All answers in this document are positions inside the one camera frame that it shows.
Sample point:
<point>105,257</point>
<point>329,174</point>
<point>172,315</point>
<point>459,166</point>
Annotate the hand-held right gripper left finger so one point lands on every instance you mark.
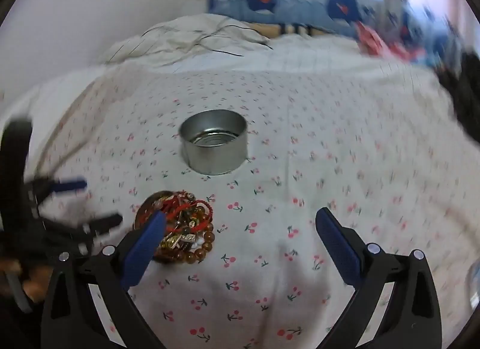
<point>146,247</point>

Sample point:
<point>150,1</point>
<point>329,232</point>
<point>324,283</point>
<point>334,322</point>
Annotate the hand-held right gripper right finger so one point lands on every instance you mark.
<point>339,244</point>

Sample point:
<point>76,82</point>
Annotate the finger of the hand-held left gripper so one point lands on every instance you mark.
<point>69,185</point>
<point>101,222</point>

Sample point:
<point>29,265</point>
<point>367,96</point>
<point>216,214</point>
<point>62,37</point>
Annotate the pile of beaded jewelry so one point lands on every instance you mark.
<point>187,221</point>

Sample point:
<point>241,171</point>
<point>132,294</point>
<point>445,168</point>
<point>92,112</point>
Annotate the round silver metal tin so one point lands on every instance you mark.
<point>213,146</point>

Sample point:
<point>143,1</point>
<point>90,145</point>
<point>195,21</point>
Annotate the person's left hand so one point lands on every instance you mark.
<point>35,281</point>

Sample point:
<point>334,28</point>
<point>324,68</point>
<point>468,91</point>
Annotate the cherry print bed sheet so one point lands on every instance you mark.
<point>300,168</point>

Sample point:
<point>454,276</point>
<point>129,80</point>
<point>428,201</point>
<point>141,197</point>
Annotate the white striped duvet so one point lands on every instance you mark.
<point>180,39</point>

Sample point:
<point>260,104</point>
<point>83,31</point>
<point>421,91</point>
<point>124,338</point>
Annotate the dark cloth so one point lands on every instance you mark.
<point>463,90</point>

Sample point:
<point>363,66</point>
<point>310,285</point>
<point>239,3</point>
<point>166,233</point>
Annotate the pink cloth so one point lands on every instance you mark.
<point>375,41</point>

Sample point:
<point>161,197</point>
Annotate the beige navy striped pillow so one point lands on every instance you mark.
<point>270,29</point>

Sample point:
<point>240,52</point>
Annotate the blue whale print cushion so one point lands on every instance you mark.
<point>300,0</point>

